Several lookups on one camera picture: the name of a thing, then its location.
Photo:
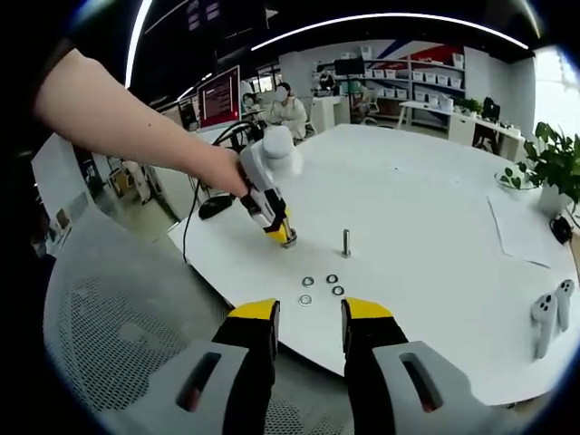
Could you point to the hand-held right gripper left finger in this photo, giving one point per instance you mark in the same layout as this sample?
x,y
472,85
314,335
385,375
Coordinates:
x,y
226,362

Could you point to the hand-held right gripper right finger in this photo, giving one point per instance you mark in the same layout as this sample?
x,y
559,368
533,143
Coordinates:
x,y
385,376

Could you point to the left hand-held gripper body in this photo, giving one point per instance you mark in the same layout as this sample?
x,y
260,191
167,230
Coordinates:
x,y
258,163

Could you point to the large threaded steel stud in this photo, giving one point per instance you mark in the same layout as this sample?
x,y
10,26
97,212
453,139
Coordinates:
x,y
292,244

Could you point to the small threaded steel stud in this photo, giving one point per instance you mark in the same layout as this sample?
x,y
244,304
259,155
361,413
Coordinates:
x,y
346,244

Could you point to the large steel washer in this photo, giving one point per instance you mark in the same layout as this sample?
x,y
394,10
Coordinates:
x,y
306,299
309,281

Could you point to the small steel washer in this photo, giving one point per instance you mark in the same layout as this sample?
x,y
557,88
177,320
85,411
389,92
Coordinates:
x,y
337,290

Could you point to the person's left hand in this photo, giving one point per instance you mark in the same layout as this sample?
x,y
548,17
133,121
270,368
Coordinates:
x,y
224,174

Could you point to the black computer mouse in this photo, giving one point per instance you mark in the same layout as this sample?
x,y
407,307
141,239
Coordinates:
x,y
214,209

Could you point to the red screen monitor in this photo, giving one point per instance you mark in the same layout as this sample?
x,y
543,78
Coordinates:
x,y
219,97

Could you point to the white counter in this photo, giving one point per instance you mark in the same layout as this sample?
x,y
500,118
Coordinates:
x,y
328,113

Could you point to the small dark monitor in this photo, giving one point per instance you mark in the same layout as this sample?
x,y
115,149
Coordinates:
x,y
188,113

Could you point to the grey mesh office chair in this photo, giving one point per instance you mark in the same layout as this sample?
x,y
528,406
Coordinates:
x,y
118,317

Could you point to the black screen on stand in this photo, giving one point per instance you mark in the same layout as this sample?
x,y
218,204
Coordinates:
x,y
349,66

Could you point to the grey handheld controller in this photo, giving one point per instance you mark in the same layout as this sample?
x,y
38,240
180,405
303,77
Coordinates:
x,y
544,321
565,303

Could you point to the white trestle table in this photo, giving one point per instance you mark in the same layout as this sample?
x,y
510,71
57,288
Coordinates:
x,y
426,106

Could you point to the curved ceiling light strip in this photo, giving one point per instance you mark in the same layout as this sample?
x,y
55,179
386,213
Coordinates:
x,y
136,41
389,17

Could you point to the shelf of white storage bins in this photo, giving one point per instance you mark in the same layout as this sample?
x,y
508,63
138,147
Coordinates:
x,y
421,77

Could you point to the white paper sheet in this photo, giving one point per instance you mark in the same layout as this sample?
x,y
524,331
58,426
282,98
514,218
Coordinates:
x,y
516,231

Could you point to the long white desk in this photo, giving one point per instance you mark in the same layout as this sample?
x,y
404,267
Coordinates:
x,y
466,127

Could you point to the small desk plant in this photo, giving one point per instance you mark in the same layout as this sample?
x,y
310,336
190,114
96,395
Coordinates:
x,y
469,106

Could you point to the small black device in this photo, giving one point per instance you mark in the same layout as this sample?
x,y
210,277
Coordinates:
x,y
561,229

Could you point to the glass dish with leaves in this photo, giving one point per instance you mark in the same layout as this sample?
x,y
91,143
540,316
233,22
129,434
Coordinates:
x,y
514,179

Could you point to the green potted plant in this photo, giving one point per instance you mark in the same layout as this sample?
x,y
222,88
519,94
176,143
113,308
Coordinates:
x,y
557,163

